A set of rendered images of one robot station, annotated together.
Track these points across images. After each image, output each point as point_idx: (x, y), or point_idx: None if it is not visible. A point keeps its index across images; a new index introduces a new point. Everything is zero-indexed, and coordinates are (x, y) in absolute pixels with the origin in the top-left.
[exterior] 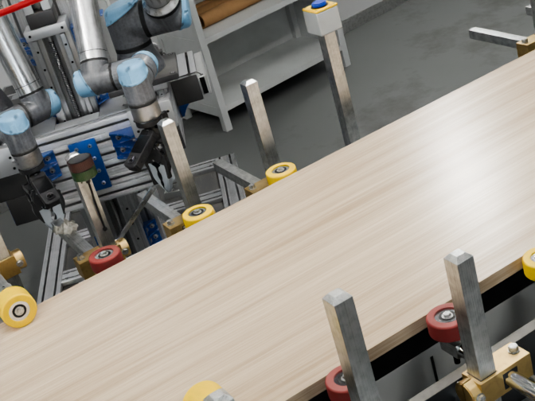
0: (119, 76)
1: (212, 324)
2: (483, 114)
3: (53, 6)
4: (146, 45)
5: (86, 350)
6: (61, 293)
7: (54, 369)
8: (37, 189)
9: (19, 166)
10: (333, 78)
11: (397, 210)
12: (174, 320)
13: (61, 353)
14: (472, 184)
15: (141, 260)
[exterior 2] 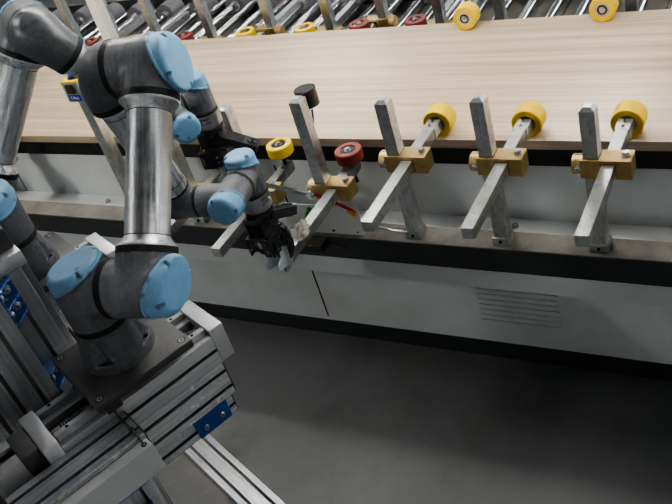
0: (203, 82)
1: (398, 68)
2: None
3: None
4: None
5: (449, 89)
6: (403, 137)
7: (474, 87)
8: (284, 207)
9: (271, 198)
10: (109, 131)
11: (264, 78)
12: (402, 80)
13: (459, 94)
14: (234, 71)
15: (347, 131)
